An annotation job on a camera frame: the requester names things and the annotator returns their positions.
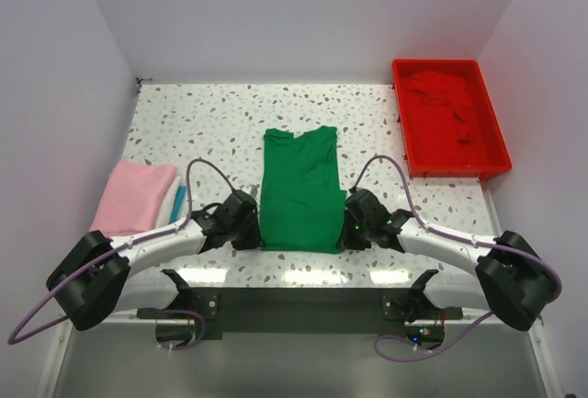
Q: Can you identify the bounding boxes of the green t shirt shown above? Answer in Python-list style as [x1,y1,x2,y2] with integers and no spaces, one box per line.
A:
[259,126,346,254]

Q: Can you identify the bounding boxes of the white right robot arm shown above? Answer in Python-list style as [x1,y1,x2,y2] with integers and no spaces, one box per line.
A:
[338,188,562,331]

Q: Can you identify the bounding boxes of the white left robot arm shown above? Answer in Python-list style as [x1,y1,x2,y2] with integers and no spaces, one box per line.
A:
[46,190,263,331]

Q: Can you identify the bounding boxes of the folded teal t shirt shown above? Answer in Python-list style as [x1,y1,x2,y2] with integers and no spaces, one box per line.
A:
[169,185,187,223]

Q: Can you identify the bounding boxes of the folded white t shirt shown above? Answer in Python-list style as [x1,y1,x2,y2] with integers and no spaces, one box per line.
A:
[154,176,182,228]

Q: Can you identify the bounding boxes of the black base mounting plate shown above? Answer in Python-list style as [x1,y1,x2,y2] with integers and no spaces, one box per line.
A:
[137,288,463,341]

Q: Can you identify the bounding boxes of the folded pink t shirt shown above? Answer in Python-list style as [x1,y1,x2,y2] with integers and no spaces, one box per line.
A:
[90,160,179,237]

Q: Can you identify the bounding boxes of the red t shirt in bin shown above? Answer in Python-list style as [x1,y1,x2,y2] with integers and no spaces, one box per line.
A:
[402,71,483,168]

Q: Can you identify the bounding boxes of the red plastic bin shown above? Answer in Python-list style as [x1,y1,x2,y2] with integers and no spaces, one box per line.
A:
[391,59,512,180]

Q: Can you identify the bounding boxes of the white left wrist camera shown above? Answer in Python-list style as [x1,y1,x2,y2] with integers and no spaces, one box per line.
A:
[242,184,260,199]

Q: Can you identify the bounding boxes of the aluminium frame rail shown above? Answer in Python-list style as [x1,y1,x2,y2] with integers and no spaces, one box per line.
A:
[34,181,548,398]

